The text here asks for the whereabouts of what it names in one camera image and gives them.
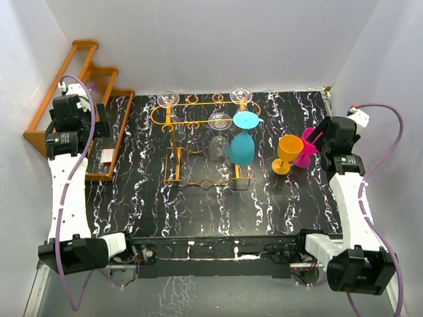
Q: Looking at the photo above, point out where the pink plastic wine glass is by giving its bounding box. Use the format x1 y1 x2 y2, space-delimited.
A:
293 127 317 168

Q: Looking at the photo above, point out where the orange plastic wine glass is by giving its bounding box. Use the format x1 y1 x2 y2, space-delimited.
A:
272 135 303 175

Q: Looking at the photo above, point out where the clear wine glass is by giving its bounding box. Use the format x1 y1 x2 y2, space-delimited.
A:
229 87 252 111
208 112 232 163
157 90 185 141

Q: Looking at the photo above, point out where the blue plastic wine glass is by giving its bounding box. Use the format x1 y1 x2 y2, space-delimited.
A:
226 111 259 166

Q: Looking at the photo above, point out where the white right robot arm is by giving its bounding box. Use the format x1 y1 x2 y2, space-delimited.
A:
294 116 396 295

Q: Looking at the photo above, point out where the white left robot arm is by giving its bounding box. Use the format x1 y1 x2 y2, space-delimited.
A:
38 93 137 275

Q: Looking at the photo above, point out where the small red white box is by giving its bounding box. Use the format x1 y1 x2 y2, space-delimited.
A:
100 148 114 165

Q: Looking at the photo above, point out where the orange wooden tiered shelf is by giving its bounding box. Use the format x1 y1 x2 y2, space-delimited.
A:
23 40 135 181

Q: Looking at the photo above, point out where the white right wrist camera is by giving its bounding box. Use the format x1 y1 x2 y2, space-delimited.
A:
346 105 369 135

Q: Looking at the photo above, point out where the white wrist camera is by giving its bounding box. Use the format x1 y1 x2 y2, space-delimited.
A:
58 83 91 112
346 105 369 135

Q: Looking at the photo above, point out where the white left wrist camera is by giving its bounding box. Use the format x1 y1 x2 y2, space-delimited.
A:
58 83 91 112

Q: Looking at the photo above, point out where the gold wire wine glass rack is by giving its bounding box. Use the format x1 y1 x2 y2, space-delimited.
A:
150 94 262 187

